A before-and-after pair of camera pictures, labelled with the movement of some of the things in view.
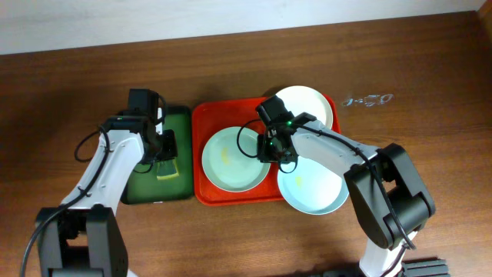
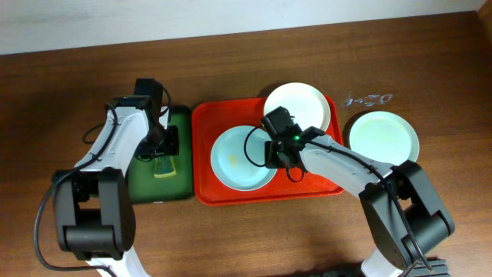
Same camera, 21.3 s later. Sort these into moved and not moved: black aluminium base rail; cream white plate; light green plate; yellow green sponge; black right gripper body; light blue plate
Moved: light green plate; light blue plate
Not moved: cream white plate; black aluminium base rail; black right gripper body; yellow green sponge
